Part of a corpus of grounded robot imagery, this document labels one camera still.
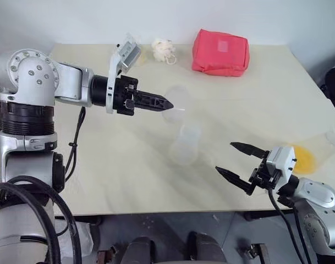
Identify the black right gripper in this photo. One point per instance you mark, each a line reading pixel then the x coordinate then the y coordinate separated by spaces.
pixel 262 177

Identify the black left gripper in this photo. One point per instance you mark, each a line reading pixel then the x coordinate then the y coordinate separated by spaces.
pixel 121 93

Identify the clear plastic cup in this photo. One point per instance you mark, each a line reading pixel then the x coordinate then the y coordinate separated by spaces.
pixel 178 94

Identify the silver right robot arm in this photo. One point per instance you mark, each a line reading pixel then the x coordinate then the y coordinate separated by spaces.
pixel 321 195

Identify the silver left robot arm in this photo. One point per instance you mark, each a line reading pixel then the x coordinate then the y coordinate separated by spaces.
pixel 32 71

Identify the clear plastic bottle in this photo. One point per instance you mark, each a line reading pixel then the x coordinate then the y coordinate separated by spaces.
pixel 185 145

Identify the clear cup with orange liquid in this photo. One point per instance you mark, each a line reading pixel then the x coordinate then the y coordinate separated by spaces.
pixel 304 160

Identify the white mesh bath sponge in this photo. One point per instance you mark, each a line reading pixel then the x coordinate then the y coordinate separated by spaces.
pixel 163 49

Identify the red fabric pouch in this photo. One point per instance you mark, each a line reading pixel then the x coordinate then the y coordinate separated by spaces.
pixel 220 52

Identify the dark rounded shape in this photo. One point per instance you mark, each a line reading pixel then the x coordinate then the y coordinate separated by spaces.
pixel 139 250
pixel 207 248

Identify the black chair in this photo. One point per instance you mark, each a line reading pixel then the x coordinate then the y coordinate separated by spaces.
pixel 333 88

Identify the white plastic bag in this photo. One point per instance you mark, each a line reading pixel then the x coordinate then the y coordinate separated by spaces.
pixel 79 239

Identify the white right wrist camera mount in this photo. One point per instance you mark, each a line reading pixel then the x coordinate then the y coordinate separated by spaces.
pixel 282 160

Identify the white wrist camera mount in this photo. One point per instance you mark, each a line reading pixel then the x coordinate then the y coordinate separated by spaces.
pixel 282 160
pixel 127 53

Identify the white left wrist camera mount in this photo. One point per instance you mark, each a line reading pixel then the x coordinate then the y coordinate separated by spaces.
pixel 127 53

